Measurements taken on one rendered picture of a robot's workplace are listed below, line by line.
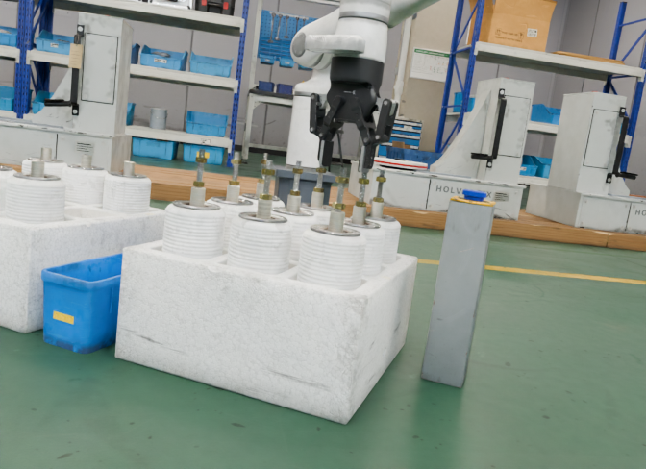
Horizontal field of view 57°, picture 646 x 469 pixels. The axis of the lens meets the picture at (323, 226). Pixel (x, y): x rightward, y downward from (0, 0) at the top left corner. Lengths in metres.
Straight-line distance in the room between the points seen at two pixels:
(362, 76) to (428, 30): 6.63
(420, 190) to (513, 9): 3.50
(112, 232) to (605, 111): 2.83
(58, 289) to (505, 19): 5.57
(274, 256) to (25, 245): 0.42
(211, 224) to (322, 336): 0.25
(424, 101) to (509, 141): 4.17
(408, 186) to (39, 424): 2.43
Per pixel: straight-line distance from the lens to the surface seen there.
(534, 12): 6.36
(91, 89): 3.00
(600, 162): 3.53
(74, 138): 2.95
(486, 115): 3.31
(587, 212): 3.45
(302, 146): 1.38
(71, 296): 1.01
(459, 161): 3.27
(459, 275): 1.00
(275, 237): 0.87
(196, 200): 0.95
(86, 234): 1.15
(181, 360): 0.94
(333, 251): 0.83
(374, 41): 0.84
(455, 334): 1.02
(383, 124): 0.82
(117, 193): 1.29
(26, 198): 1.12
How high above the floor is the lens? 0.39
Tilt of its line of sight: 9 degrees down
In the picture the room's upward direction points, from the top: 7 degrees clockwise
